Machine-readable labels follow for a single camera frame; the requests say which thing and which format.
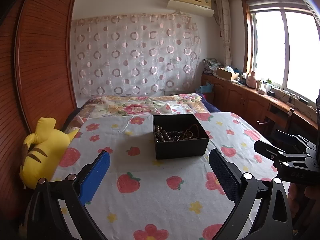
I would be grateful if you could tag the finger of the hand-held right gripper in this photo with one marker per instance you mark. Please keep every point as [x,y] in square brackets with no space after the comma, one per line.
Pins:
[295,140]
[267,150]

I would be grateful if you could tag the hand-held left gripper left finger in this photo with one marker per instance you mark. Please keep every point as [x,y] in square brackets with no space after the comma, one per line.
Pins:
[96,177]

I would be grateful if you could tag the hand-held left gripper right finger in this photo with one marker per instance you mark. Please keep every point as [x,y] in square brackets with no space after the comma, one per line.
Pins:
[223,175]

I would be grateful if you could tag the black jewelry box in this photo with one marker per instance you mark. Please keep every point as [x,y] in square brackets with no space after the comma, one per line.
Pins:
[180,150]

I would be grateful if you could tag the person's right hand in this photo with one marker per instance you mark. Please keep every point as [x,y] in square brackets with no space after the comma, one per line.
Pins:
[305,205]

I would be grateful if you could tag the strawberry print bed sheet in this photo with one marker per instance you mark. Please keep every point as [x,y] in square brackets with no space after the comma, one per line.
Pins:
[150,180]

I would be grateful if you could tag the brown wooden cabinet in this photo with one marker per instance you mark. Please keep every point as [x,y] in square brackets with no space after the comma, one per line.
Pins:
[240,100]

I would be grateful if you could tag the yellow plush toy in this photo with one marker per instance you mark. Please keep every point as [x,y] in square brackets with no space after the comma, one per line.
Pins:
[42,155]

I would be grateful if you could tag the white bottle with green cap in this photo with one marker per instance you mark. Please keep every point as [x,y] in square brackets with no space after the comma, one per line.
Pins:
[268,86]

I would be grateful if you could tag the floral quilt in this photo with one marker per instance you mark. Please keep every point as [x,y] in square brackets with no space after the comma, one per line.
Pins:
[125,107]

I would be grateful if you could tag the cardboard box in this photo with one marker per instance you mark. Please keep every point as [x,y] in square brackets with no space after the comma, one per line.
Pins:
[226,75]

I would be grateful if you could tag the blue plastic bag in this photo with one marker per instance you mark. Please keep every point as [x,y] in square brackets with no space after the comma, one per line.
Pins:
[206,88]

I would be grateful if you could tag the stack of magazines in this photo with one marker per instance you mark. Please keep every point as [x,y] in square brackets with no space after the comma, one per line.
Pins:
[211,65]

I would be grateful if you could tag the beige window curtain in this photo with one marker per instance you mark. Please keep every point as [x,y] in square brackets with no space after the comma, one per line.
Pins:
[225,30]

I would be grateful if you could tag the circle pattern sheer curtain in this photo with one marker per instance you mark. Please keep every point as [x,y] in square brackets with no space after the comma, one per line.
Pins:
[137,55]

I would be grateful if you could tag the wall air conditioner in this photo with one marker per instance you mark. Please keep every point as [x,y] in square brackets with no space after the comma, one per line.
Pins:
[190,1]

